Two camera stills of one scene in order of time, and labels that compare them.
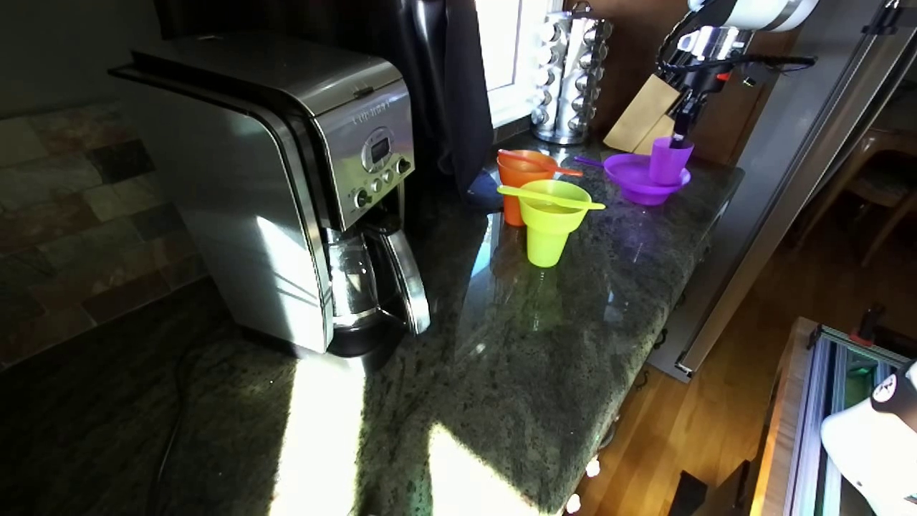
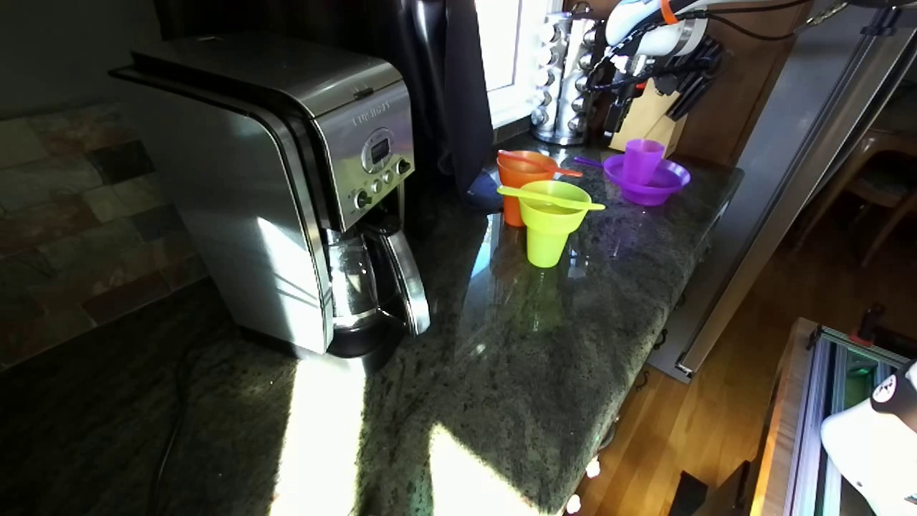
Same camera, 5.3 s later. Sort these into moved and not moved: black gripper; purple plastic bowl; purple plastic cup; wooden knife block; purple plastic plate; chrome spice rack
Moved: black gripper; purple plastic cup
Not moved: purple plastic bowl; chrome spice rack; wooden knife block; purple plastic plate
